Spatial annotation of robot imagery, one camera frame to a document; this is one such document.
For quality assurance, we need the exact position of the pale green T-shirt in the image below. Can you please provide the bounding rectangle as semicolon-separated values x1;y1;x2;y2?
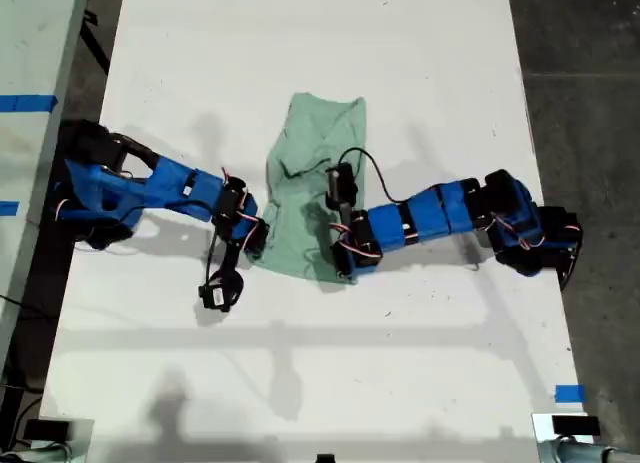
252;91;369;287

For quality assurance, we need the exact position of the shiny metal plate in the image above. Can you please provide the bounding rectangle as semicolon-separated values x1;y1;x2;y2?
531;412;596;447
19;417;95;463

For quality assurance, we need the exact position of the pale side bench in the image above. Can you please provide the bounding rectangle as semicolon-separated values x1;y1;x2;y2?
0;0;93;369

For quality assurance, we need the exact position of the long blue tape strip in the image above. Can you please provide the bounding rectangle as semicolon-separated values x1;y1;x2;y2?
0;94;59;114

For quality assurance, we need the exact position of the black stand leg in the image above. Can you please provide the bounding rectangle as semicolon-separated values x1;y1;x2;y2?
81;10;112;77

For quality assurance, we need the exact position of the grey metal pipe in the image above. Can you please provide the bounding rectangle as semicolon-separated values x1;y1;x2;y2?
537;438;640;463
14;441;71;463

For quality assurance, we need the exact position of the black camera cable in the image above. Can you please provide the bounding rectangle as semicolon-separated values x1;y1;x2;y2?
337;147;401;204
202;225;221;289

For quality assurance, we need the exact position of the square blue tape piece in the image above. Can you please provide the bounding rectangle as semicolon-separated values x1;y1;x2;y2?
554;384;586;404

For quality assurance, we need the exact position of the small black box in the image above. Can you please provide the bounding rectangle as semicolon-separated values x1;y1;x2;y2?
23;419;71;442
551;415;601;437

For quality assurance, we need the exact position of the black camera box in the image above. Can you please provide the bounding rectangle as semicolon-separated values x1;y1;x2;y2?
324;163;359;209
197;270;246;314

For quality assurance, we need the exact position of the black base cable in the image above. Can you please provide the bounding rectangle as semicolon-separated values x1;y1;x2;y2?
558;227;585;292

